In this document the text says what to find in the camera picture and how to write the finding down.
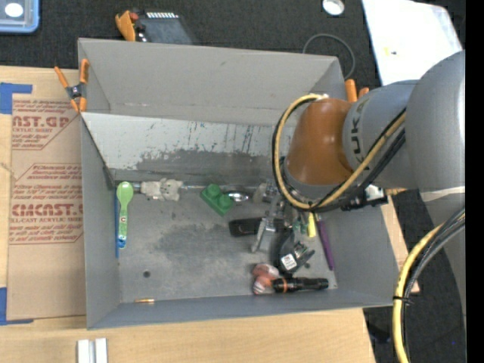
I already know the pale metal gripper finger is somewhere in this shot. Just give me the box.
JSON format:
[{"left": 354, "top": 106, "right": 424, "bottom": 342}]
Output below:
[{"left": 250, "top": 218, "right": 278, "bottom": 254}]

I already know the black flat case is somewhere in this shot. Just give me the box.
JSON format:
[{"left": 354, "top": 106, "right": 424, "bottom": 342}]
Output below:
[{"left": 228, "top": 217, "right": 263, "bottom": 238}]

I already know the black tool with white label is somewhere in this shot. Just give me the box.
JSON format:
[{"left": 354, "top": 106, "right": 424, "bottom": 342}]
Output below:
[{"left": 277, "top": 231, "right": 316, "bottom": 276}]

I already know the pink toy figure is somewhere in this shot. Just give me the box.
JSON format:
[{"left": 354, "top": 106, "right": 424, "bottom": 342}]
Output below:
[{"left": 251, "top": 262, "right": 283, "bottom": 296}]

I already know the green toy brick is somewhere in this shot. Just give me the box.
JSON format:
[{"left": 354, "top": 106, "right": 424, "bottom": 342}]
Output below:
[{"left": 199, "top": 183, "right": 235, "bottom": 217}]

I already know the black and orange flashlight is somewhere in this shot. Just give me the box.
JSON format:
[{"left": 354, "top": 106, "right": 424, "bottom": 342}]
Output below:
[{"left": 271, "top": 276, "right": 330, "bottom": 294}]

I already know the purple pen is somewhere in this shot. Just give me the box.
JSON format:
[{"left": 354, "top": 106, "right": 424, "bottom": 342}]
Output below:
[{"left": 316, "top": 217, "right": 336, "bottom": 272}]

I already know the grey metal bin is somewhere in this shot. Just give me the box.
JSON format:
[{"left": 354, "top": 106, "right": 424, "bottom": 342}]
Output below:
[{"left": 77, "top": 38, "right": 402, "bottom": 330}]

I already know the white toy animal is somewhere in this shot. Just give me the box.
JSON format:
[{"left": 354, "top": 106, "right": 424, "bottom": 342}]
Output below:
[{"left": 140, "top": 177, "right": 183, "bottom": 203}]

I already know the green plastic spoon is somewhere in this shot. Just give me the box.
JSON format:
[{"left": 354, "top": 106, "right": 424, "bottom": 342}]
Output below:
[{"left": 116, "top": 181, "right": 135, "bottom": 250}]

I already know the brown cardboard board red print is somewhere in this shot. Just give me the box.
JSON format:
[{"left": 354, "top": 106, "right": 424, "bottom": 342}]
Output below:
[{"left": 0, "top": 65, "right": 88, "bottom": 323}]

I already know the black cylinder on white bracket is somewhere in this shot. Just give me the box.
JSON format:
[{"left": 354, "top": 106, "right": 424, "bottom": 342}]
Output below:
[{"left": 339, "top": 185, "right": 389, "bottom": 212}]

